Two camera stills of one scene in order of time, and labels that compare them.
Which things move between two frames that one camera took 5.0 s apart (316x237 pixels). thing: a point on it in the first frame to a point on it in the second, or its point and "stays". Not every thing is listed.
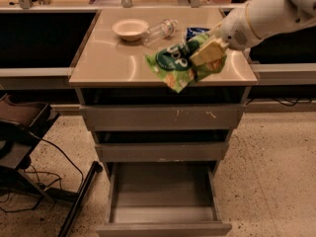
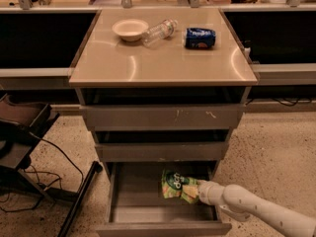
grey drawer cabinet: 142,125 stays
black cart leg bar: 95,167 stays
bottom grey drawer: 164,199 stays
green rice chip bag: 174,63 to 176,184
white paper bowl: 130,29 stays
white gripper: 234,30 to 207,192
